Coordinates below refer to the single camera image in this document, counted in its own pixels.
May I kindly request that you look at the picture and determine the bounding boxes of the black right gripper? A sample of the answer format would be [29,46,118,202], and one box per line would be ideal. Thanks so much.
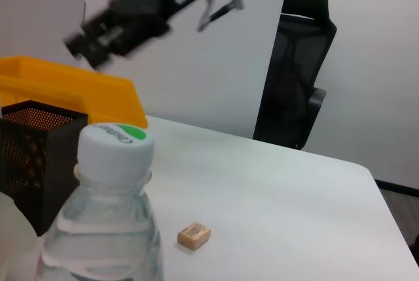
[63,0,214,71]

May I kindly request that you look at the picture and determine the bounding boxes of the clear green-label water bottle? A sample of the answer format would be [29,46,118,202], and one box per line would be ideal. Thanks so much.
[35,122,164,281]

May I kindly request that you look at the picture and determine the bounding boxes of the beige eraser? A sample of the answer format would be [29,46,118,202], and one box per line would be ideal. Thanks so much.
[177,221,211,251]

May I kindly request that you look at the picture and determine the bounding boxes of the black mesh pen holder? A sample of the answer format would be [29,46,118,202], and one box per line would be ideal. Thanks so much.
[0,100,89,238]

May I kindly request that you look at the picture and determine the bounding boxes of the pale green wavy fruit bowl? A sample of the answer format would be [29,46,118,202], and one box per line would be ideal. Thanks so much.
[0,191,39,281]

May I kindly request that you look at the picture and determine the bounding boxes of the yellow plastic bin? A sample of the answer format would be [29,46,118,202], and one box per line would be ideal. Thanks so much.
[0,55,149,130]

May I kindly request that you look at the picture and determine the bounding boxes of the black office chair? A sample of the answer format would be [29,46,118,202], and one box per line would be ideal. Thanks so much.
[252,0,338,151]

